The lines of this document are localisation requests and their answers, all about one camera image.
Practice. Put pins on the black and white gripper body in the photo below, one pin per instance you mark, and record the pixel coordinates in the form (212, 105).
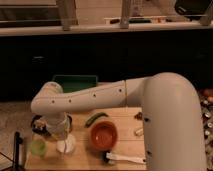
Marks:
(56, 127)

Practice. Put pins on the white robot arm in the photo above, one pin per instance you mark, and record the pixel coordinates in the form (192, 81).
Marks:
(172, 123)

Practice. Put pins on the green plastic cup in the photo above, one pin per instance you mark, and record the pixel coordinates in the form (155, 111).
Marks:
(38, 147)

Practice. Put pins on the green cucumber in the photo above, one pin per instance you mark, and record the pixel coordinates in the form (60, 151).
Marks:
(93, 118)

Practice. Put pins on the black stand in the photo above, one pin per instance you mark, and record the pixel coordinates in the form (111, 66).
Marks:
(18, 141)

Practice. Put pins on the orange bowl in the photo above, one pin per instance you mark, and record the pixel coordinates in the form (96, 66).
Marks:
(103, 136)

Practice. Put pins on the green tray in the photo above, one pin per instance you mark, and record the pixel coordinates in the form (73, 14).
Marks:
(71, 83)

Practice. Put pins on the small brown toy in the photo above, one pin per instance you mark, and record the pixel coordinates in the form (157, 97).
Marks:
(138, 116)

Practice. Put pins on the small cream cylinder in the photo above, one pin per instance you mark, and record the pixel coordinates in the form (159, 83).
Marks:
(138, 132)

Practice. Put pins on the white handled brush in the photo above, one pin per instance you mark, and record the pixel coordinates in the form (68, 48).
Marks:
(108, 156)

